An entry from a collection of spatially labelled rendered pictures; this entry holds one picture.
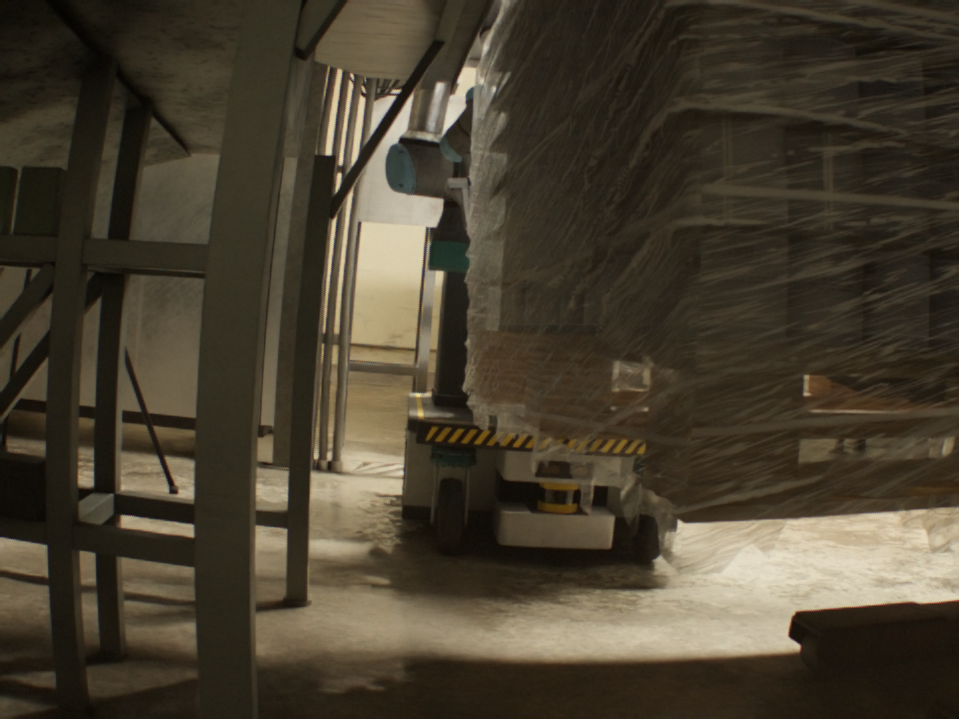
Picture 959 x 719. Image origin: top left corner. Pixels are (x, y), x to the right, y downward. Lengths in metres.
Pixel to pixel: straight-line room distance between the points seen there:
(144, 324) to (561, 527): 1.78
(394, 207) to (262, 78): 2.99
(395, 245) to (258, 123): 8.30
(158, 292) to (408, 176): 1.41
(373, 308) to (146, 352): 5.68
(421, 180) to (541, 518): 0.81
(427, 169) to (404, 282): 6.72
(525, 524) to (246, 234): 1.62
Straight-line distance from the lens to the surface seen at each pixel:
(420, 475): 2.35
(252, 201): 0.62
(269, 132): 0.62
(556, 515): 2.17
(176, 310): 3.34
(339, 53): 1.96
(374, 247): 8.91
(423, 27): 1.75
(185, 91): 1.27
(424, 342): 3.87
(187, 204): 3.36
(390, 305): 8.89
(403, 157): 2.19
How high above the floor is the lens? 0.51
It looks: level
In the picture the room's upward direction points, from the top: 5 degrees clockwise
